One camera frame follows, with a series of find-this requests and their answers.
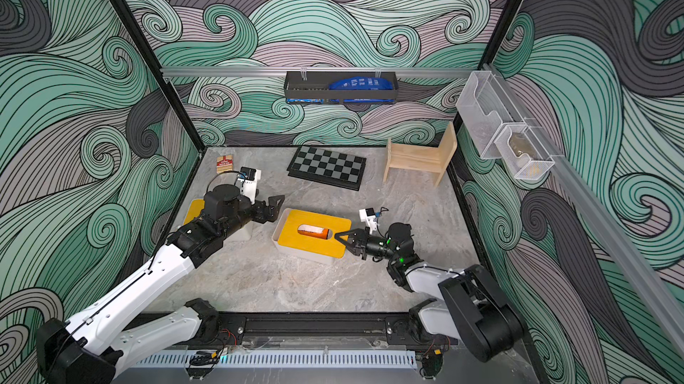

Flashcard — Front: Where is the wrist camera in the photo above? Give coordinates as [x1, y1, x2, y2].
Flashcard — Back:
[359, 208, 381, 234]
[236, 167, 261, 203]

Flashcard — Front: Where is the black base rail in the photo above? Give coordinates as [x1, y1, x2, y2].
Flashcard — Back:
[175, 311, 527, 338]

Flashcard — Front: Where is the small red card box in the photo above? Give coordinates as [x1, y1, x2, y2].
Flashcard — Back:
[216, 154, 234, 175]

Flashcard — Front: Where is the aluminium wall rail right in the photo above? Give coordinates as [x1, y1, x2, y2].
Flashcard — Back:
[484, 63, 683, 355]

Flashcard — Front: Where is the clear plastic wall bin small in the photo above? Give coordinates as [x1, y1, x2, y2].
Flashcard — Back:
[494, 123, 554, 182]

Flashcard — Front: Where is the orange tissue pack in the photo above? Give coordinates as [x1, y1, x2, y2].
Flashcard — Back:
[297, 225, 331, 240]

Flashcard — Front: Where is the blue object in basket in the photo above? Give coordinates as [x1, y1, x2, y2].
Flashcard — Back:
[329, 76, 395, 91]

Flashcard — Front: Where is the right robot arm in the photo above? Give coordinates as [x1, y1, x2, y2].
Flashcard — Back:
[334, 223, 525, 362]

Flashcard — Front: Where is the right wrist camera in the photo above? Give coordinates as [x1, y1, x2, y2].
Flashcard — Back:
[359, 208, 381, 234]

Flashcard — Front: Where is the black chessboard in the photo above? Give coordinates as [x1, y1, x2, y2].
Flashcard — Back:
[287, 145, 366, 191]

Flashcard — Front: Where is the aluminium wall rail back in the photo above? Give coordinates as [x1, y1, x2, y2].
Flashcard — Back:
[161, 65, 473, 79]

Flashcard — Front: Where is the clear plastic wall bin large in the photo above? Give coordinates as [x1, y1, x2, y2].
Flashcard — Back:
[457, 71, 522, 160]

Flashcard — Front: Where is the white slotted cable duct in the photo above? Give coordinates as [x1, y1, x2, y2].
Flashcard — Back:
[133, 349, 419, 370]

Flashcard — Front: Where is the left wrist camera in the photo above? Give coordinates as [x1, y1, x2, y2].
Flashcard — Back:
[236, 167, 261, 203]

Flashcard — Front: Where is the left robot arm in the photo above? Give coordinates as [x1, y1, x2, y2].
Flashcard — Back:
[37, 185, 285, 383]

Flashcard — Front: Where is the black wall shelf basket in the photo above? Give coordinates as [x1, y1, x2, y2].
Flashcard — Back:
[284, 72, 399, 104]

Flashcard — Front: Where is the small wooden chair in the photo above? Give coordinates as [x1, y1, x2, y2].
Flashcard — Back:
[383, 122, 458, 187]

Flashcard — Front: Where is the aluminium wall rail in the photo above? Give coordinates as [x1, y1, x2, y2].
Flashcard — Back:
[484, 63, 683, 355]
[161, 65, 473, 79]

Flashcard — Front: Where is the yellow bamboo lid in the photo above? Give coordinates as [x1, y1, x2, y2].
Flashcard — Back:
[183, 199, 205, 225]
[277, 209, 353, 259]

